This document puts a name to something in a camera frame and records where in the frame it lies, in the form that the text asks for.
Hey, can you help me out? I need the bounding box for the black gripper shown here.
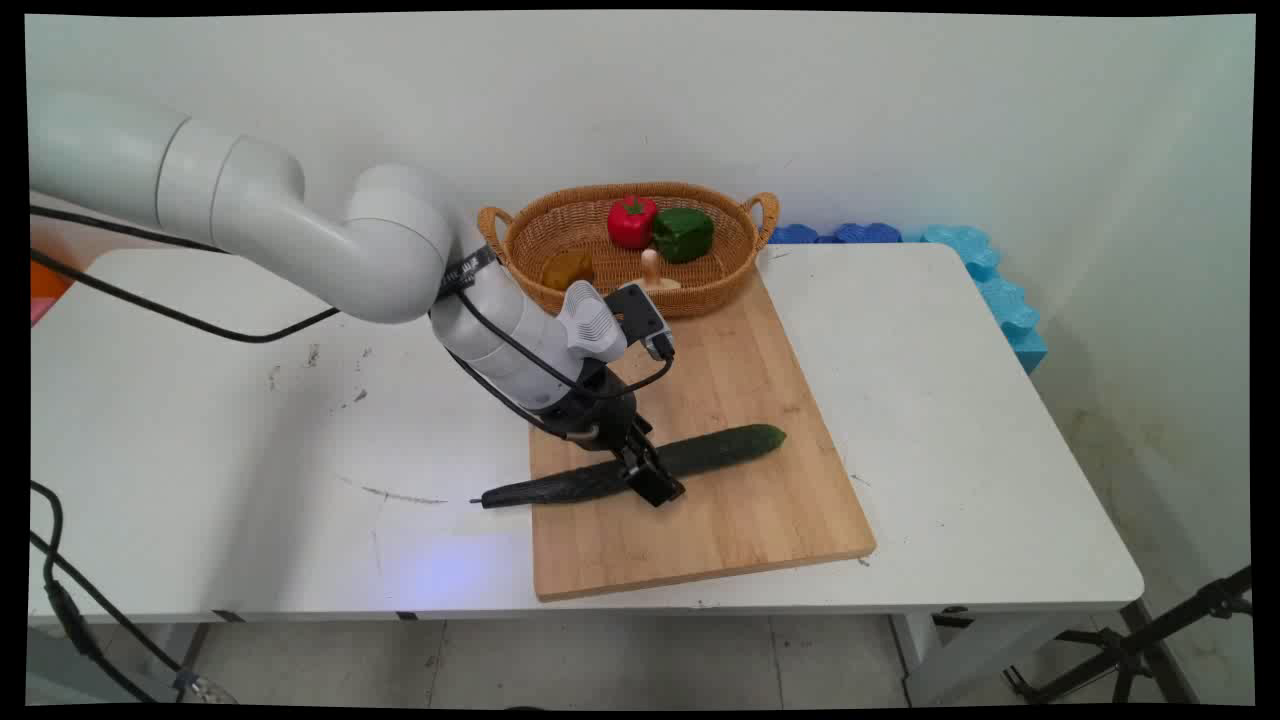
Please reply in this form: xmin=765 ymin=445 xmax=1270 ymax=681
xmin=543 ymin=364 xmax=688 ymax=509

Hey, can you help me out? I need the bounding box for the long dark green cucumber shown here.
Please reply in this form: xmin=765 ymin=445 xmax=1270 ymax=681
xmin=470 ymin=423 xmax=788 ymax=511

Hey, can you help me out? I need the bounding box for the brown toy potato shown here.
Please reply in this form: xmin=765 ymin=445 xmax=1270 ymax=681
xmin=541 ymin=249 xmax=597 ymax=293

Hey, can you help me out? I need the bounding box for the wooden cutting board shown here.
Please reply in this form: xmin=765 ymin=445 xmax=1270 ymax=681
xmin=523 ymin=265 xmax=878 ymax=603

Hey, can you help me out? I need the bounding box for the beige wooden toy mushroom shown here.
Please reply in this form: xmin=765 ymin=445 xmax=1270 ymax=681
xmin=638 ymin=247 xmax=684 ymax=294

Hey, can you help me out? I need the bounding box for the green toy bell pepper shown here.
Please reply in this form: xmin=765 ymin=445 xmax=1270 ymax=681
xmin=651 ymin=207 xmax=717 ymax=265

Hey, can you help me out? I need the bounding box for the red toy tomato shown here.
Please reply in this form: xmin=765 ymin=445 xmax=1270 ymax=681
xmin=606 ymin=194 xmax=660 ymax=251

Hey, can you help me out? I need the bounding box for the oval wicker basket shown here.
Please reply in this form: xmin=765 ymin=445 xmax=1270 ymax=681
xmin=477 ymin=181 xmax=780 ymax=323

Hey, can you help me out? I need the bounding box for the dark blue foam mat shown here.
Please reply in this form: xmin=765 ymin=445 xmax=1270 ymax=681
xmin=767 ymin=221 xmax=904 ymax=247

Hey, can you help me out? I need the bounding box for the white table leg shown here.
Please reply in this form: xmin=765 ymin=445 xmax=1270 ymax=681
xmin=888 ymin=608 xmax=1083 ymax=707

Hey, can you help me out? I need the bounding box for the light blue foam mat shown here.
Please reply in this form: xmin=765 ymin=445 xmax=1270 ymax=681
xmin=919 ymin=224 xmax=1050 ymax=376

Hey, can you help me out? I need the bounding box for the dark grey table leg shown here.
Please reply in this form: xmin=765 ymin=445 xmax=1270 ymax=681
xmin=174 ymin=621 xmax=214 ymax=703

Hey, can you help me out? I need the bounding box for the black tripod stand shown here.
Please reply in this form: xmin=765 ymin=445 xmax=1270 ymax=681
xmin=935 ymin=565 xmax=1254 ymax=705

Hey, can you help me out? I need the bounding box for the orange foam piece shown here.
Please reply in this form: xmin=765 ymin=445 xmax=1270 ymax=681
xmin=29 ymin=252 xmax=78 ymax=327

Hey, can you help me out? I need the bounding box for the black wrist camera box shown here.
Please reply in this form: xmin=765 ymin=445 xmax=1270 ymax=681
xmin=603 ymin=282 xmax=677 ymax=362

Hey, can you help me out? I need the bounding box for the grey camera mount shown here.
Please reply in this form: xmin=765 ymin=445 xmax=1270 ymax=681
xmin=556 ymin=281 xmax=630 ymax=364

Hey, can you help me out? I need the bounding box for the thin black camera cable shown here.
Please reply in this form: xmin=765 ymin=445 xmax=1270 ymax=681
xmin=30 ymin=205 xmax=676 ymax=402

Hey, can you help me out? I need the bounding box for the black cable strap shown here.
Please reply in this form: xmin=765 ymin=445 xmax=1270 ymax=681
xmin=438 ymin=244 xmax=499 ymax=297

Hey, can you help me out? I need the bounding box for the thick black gripper cable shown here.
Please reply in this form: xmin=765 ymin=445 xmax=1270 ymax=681
xmin=30 ymin=248 xmax=603 ymax=442

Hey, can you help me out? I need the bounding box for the black floor cable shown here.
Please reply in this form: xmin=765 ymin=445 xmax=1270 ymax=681
xmin=28 ymin=479 xmax=239 ymax=705

